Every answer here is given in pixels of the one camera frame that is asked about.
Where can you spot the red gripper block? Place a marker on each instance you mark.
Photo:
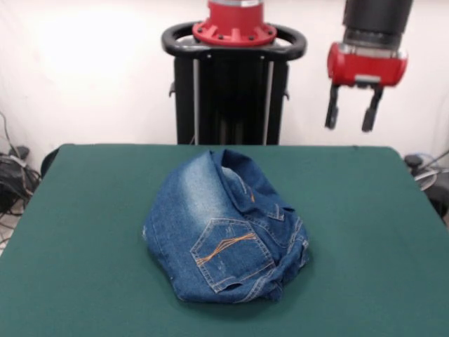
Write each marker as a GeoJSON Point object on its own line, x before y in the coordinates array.
{"type": "Point", "coordinates": [365, 66]}

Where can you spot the blue denim jeans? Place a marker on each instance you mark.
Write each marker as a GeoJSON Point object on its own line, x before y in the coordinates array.
{"type": "Point", "coordinates": [210, 238]}

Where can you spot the black floor equipment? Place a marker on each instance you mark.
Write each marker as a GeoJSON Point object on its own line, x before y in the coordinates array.
{"type": "Point", "coordinates": [440, 200]}

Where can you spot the dark green table cloth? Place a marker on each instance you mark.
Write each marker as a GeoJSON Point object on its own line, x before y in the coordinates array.
{"type": "Point", "coordinates": [87, 245]}

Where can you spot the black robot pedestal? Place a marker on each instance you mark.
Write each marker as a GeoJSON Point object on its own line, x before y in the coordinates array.
{"type": "Point", "coordinates": [231, 98]}

